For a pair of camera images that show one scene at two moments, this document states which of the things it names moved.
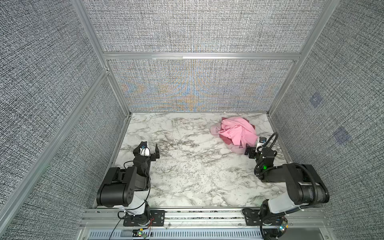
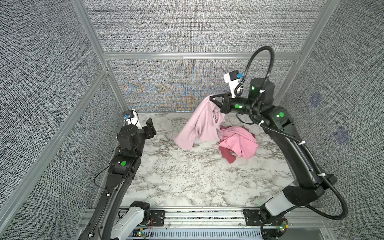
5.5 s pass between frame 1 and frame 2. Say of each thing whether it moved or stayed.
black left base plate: stayed
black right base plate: stayed
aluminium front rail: stayed
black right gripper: moved
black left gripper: moved
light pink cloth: moved
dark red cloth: moved
